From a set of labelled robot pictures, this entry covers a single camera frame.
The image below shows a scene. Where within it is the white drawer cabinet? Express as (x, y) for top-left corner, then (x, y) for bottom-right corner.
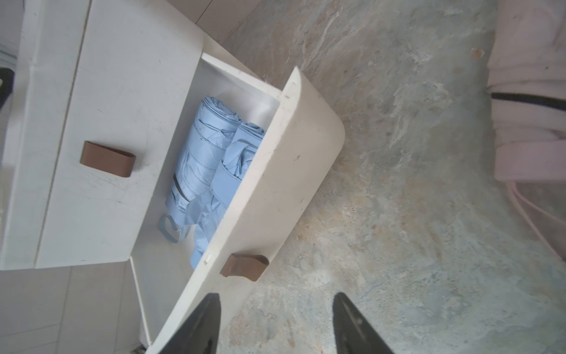
(0, 0), (257, 271)

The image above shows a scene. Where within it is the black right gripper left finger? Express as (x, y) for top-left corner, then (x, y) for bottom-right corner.
(160, 293), (221, 354)

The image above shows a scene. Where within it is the blue umbrella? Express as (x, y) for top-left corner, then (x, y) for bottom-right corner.
(159, 96), (242, 243)
(185, 122), (265, 268)

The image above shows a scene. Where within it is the pink folded umbrella left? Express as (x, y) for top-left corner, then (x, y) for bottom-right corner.
(487, 1), (565, 260)

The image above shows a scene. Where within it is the white drawer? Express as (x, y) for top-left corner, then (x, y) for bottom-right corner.
(131, 54), (345, 353)

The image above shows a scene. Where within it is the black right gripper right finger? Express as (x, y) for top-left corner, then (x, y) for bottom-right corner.
(333, 292), (394, 354)

